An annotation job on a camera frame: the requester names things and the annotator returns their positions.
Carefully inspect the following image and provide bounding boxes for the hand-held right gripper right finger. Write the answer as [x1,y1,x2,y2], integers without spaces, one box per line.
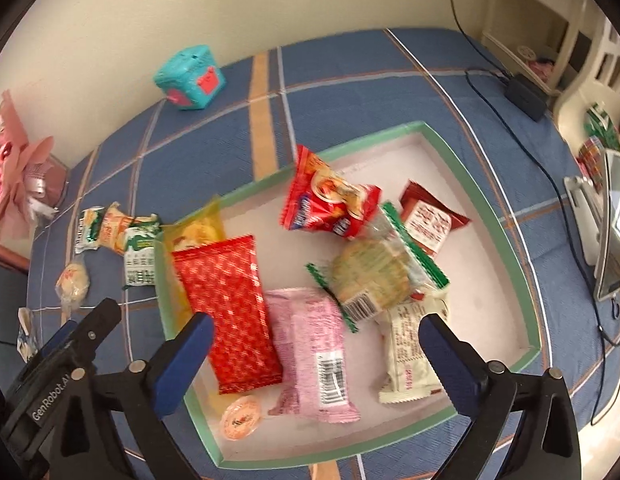
[417,312,583,480]

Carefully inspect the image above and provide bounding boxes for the red puffed snack bag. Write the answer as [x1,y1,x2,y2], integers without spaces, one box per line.
[280,144,382,239]

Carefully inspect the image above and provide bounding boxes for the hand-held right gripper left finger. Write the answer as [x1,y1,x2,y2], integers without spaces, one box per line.
[50,312,216,480]

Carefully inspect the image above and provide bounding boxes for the yellow bread packet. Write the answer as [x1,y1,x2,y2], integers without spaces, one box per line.
[160,197,227,333]

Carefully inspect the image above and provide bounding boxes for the red patterned snack packet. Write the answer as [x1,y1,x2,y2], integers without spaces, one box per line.
[171,234,284,396]

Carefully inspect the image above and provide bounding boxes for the dark grey cabinet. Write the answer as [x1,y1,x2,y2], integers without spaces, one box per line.
[0,260,31,361]

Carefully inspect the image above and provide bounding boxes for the reddish wooden post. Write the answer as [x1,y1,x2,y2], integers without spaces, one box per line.
[0,240,31,273]

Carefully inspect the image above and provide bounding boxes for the green red snack bags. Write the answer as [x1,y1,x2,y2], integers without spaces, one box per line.
[576,102,620,188]

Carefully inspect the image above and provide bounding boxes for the orange biscuit packet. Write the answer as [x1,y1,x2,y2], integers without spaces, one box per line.
[99,201,163,256]

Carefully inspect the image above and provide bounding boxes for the white snack packet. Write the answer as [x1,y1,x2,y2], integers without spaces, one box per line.
[377,300,451,406]

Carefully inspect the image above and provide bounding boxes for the dark red white-label packet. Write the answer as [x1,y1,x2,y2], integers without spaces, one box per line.
[399,180,472,261]

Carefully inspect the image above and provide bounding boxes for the blue plaid tablecloth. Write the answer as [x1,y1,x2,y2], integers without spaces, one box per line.
[25,27,620,480]

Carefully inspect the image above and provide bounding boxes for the white phone stand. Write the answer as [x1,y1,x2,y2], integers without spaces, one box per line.
[563,175,608,266]

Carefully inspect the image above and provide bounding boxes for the cream wooden shelf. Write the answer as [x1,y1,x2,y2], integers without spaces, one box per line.
[480,0,620,126]

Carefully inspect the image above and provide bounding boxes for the teal toy box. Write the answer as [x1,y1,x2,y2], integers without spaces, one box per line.
[153,44,227,111]

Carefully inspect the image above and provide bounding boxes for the green rimmed box tray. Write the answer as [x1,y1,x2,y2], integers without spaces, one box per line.
[155,121,543,471]

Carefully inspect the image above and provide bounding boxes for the green white cracker packet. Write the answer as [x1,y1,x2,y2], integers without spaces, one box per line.
[73,205,111,255]

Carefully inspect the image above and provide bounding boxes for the blue white crumpled packet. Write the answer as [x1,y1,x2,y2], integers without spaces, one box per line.
[15,306,43,363]

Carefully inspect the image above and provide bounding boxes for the black cable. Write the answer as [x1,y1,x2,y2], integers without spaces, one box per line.
[462,66,620,426]
[444,0,513,81]

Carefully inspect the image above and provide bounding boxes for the green white tall packet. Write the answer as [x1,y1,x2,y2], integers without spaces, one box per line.
[122,215,161,291]

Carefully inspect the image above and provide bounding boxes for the round pastry clear packet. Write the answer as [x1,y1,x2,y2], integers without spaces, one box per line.
[305,201,452,334]

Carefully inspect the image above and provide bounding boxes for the black power adapter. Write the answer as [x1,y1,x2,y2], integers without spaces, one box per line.
[505,73,549,122]

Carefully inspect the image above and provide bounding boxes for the clear bun packet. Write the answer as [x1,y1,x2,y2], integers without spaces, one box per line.
[55,255,92,323]

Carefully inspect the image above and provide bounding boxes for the clear square vase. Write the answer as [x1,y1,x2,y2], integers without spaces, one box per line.
[25,155,72,211]

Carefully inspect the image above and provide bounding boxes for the pink snack packet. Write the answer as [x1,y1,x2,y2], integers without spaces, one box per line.
[265,287,362,424]

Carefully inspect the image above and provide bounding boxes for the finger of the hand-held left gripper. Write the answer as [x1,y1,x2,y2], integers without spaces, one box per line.
[35,319,82,367]
[70,298,122,366]

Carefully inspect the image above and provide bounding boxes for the small pudding cup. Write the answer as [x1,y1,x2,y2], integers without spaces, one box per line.
[219,394,264,443]

